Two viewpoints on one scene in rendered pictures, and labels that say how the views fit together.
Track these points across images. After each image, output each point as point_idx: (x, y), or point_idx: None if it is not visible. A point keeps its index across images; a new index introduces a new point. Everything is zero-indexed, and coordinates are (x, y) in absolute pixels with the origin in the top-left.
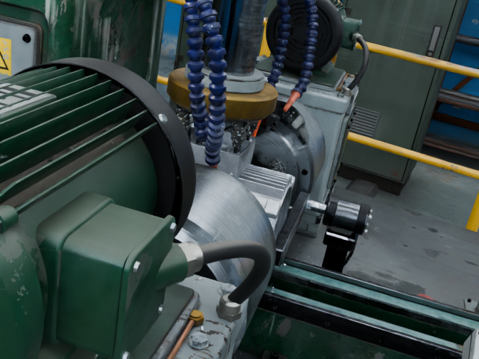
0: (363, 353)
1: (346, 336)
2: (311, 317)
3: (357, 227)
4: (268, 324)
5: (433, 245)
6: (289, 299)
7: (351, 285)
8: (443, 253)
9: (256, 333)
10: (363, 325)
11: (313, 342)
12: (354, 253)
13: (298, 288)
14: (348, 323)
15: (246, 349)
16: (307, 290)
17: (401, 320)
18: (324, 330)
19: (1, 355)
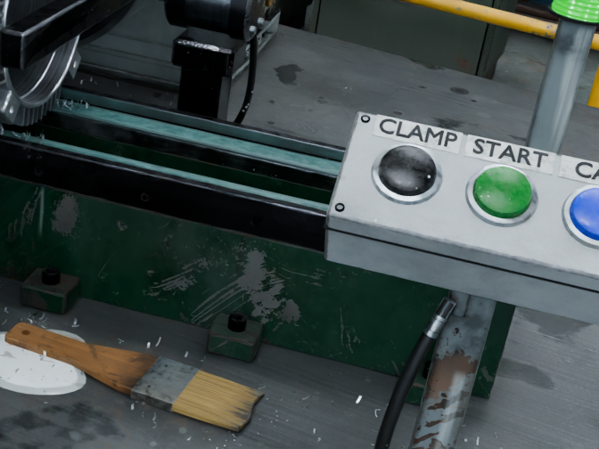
0: (225, 256)
1: (186, 222)
2: (115, 186)
3: (232, 20)
4: (34, 211)
5: (453, 112)
6: (66, 152)
7: (222, 138)
8: (471, 125)
9: (15, 232)
10: (217, 193)
11: (126, 242)
12: (291, 123)
13: (114, 149)
14: (188, 191)
15: (1, 270)
16: (133, 151)
17: (320, 198)
18: (143, 212)
19: None
